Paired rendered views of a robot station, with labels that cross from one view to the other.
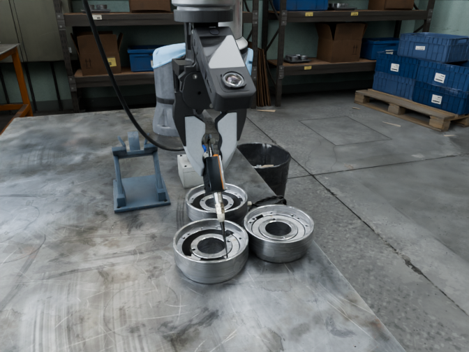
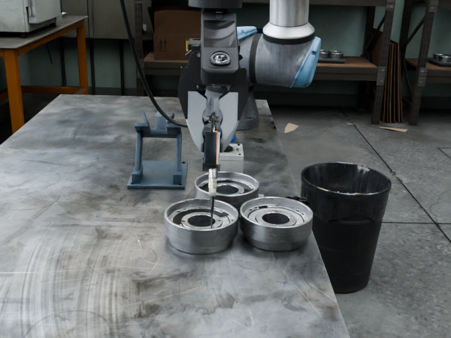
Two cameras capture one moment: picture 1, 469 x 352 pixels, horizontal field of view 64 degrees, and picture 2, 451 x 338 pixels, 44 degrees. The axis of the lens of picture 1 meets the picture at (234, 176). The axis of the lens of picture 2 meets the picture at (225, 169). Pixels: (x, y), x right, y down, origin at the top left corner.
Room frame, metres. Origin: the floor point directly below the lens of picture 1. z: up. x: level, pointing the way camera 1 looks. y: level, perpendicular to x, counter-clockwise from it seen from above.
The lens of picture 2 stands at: (-0.24, -0.18, 1.18)
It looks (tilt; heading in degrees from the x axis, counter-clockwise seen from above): 21 degrees down; 15
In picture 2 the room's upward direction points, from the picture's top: 2 degrees clockwise
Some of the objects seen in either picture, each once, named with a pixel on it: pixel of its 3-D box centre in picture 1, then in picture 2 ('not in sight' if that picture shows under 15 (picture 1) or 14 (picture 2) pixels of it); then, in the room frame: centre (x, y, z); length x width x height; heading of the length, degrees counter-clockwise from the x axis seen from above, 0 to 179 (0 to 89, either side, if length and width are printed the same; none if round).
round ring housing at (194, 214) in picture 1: (216, 207); (226, 194); (0.56, 0.03, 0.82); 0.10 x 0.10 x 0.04
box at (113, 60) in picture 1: (99, 52); (179, 33); (3.92, 1.35, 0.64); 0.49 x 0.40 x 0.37; 112
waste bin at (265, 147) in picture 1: (256, 191); (339, 227); (1.75, -0.11, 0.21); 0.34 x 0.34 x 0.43
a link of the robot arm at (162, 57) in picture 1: (178, 69); (233, 55); (1.04, 0.15, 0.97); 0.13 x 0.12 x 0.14; 89
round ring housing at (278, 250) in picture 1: (278, 232); (275, 223); (0.48, -0.07, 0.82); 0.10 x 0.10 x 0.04
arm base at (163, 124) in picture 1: (178, 111); (229, 102); (1.04, 0.16, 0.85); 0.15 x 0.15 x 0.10
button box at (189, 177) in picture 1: (197, 167); (224, 158); (0.71, 0.08, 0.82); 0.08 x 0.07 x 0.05; 17
